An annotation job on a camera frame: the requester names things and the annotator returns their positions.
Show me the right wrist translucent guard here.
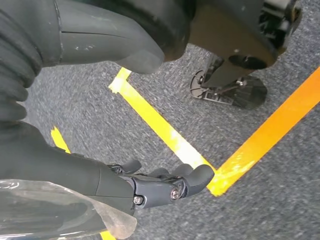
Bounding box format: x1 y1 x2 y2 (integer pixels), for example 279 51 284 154
0 178 138 240

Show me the yellow floor tape rectangle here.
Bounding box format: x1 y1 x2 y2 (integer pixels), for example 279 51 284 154
108 66 320 198

